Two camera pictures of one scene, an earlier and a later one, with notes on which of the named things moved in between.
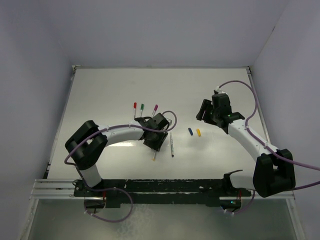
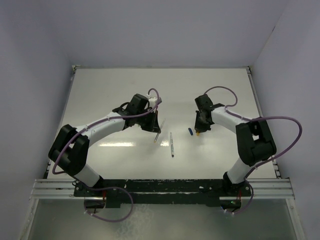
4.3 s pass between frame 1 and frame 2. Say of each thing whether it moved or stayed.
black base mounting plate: stayed
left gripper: moved
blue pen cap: stayed
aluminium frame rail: stayed
